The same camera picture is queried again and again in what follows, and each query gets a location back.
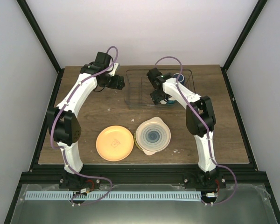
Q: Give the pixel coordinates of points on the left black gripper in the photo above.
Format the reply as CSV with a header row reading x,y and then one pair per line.
x,y
117,84

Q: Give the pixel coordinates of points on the black aluminium frame rail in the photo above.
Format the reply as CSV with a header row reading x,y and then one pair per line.
x,y
190,175

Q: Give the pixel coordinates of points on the blue enamel mug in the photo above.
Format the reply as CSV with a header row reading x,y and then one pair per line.
x,y
180,78

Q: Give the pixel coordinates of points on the white ceramic bowl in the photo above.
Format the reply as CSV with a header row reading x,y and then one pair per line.
x,y
170,101

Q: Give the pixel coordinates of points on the yellow patterned plate underneath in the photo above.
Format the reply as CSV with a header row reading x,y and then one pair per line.
x,y
135,141

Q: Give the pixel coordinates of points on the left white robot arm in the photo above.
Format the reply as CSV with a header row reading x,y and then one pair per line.
x,y
62,122

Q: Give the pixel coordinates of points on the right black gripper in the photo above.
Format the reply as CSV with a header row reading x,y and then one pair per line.
x,y
156,99

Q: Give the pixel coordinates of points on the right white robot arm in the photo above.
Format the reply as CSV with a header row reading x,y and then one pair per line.
x,y
200,117

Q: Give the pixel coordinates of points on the dark wire dish rack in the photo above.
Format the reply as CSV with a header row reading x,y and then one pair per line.
x,y
138,87

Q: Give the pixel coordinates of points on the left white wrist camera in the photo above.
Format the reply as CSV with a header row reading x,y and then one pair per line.
x,y
115,67

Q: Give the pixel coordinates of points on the light blue slotted cable duct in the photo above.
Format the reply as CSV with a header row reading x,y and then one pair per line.
x,y
116,195

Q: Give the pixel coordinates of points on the orange plastic plate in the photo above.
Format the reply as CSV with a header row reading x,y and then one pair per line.
x,y
114,143

